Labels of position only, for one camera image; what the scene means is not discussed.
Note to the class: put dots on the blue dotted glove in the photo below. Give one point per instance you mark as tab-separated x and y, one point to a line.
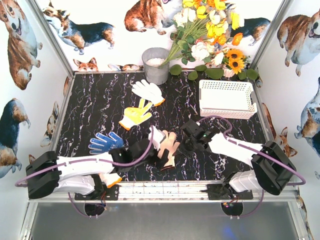
103	143

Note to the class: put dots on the grey metal bucket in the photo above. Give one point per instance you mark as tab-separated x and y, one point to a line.
155	69

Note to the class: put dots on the artificial flower bouquet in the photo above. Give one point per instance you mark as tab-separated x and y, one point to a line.
209	31

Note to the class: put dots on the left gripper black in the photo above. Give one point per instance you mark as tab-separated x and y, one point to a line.
152	155

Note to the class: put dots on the white perforated storage basket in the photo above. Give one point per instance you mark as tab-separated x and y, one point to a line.
226	99

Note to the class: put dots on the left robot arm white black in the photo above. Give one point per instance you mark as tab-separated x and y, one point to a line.
90	176

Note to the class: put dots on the yellow coated glove lower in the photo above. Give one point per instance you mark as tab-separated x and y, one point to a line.
110	179

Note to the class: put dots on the yellow coated glove upper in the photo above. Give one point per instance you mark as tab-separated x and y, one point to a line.
134	116

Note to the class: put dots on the yellow coated glove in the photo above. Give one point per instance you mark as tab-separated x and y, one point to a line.
110	179
134	116

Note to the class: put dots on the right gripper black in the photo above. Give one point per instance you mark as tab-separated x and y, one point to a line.
183	147

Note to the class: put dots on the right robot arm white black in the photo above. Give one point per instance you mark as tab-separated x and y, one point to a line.
270	168

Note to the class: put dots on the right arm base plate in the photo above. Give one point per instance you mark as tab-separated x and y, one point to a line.
218	192

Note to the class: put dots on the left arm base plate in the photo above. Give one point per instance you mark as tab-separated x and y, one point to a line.
107	194

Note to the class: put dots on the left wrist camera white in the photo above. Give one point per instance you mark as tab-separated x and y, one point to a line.
156	136

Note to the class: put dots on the white glove orange cuff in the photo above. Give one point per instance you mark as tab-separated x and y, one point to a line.
148	91

